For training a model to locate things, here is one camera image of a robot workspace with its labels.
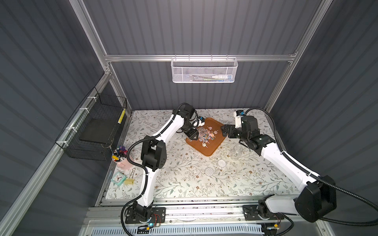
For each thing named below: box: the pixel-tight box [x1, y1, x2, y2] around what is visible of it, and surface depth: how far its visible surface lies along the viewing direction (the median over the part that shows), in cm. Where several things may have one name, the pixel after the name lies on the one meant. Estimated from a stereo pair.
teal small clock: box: [110, 171, 127, 187], surface depth 86 cm
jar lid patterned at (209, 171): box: [204, 167, 215, 177], surface depth 89 cm
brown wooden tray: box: [186, 117, 227, 157], surface depth 101 cm
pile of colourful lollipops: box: [198, 126, 219, 148], surface depth 104 cm
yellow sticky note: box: [124, 178, 135, 185], surface depth 86 cm
